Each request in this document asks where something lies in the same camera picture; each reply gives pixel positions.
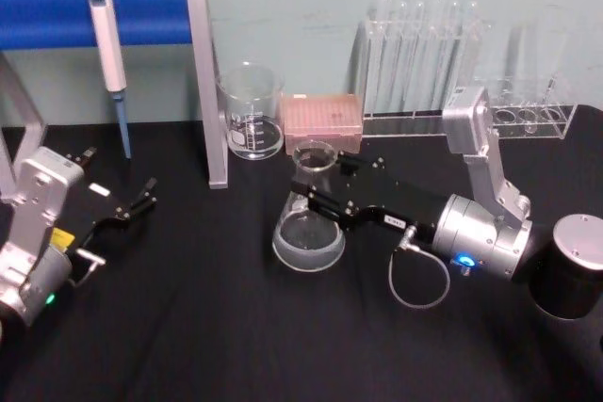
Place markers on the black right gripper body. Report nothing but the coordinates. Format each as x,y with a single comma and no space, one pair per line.
400,199

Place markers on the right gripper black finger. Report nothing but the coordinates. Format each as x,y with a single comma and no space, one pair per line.
330,206
353,162

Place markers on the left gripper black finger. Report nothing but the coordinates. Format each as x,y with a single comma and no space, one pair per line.
141,199
82,157

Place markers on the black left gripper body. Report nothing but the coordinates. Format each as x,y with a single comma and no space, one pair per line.
101,206

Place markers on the clear glass conical flask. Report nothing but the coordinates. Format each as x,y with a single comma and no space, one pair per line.
308,244

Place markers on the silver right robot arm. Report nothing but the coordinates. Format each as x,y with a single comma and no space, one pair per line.
471,228

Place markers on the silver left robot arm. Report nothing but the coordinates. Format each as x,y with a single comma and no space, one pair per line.
37,213

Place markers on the pink pipette tip box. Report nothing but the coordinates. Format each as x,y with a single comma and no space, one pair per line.
320,117

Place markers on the clear acrylic test tube rack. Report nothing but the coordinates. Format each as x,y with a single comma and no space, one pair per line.
471,119

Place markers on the clear glass beaker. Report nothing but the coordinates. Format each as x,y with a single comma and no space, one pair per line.
252,115

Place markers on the white and blue pipette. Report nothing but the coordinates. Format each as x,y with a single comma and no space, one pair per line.
107,44

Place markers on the clear glass test tube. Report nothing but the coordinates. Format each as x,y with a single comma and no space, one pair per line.
385,44
440,44
402,49
418,49
454,49

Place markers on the blue and grey pipette stand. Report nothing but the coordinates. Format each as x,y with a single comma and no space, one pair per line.
47,13

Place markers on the black table cloth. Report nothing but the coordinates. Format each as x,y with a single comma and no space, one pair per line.
235,326

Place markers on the small clear glass tube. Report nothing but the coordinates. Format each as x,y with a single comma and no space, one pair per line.
542,105

